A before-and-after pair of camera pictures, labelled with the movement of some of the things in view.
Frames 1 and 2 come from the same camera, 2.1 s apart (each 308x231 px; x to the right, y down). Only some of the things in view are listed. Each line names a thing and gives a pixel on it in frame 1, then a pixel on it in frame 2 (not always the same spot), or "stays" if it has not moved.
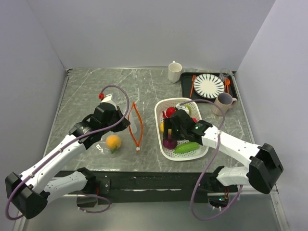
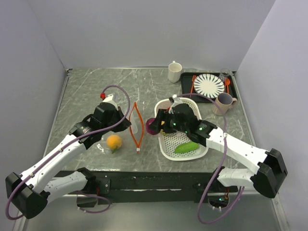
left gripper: (122, 125) stays
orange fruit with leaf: (113, 142) stays
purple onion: (169, 144) → (148, 122)
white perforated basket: (160, 104) stays
